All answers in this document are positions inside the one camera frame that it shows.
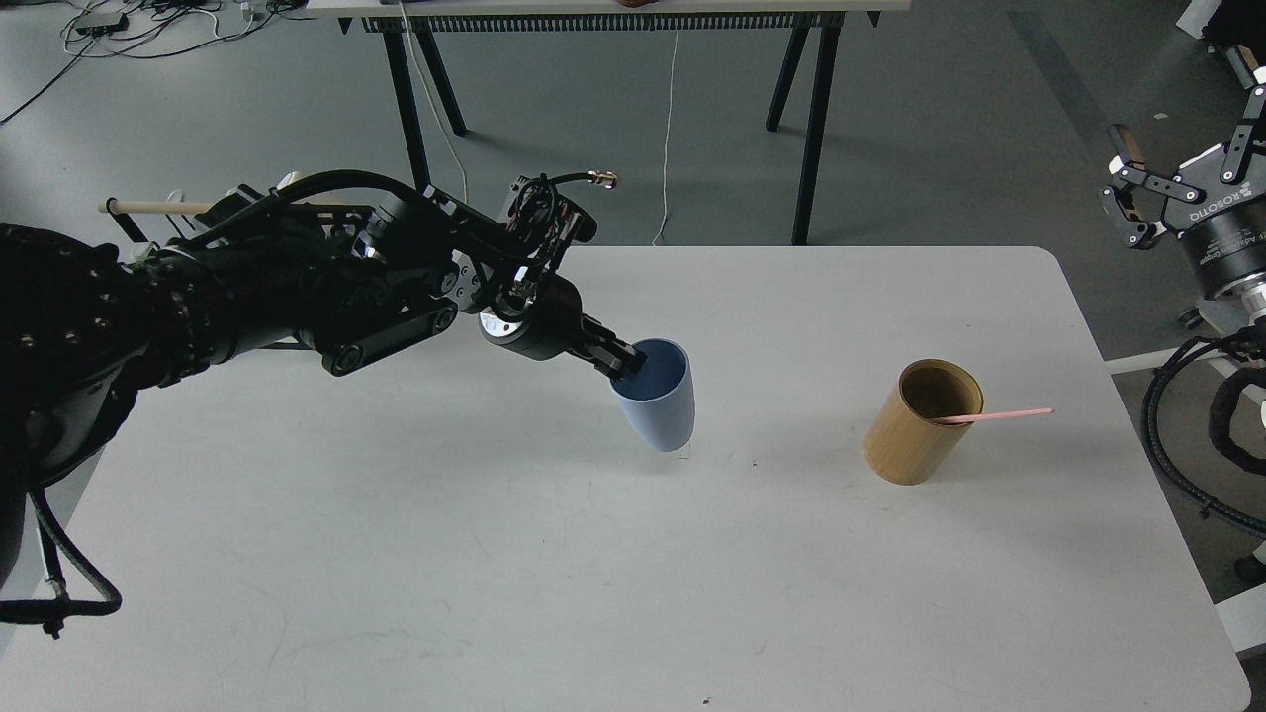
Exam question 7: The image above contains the black wire mug rack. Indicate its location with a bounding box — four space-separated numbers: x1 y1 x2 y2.
97 190 211 260

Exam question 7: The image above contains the bamboo cylinder holder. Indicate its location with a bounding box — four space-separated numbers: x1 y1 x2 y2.
863 359 985 486

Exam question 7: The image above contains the background table with black legs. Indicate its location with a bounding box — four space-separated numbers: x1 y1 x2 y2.
305 0 913 246

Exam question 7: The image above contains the blue cup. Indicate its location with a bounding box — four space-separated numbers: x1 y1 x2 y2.
610 338 695 452

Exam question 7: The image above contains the floor cables and power adapter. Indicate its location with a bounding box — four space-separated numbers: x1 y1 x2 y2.
0 0 308 125

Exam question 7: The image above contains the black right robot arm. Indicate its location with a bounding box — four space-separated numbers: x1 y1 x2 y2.
1098 44 1265 537

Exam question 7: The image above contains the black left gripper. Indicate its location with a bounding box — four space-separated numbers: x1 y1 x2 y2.
479 277 647 383

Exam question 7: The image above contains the white mug behind rack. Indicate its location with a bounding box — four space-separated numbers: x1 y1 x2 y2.
271 170 306 194

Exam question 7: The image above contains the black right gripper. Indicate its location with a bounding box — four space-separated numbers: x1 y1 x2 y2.
1100 49 1265 321

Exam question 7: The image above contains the white hanging cable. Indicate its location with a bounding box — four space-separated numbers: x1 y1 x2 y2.
652 30 681 247

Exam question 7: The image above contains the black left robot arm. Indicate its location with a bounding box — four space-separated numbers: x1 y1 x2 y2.
1 170 649 637

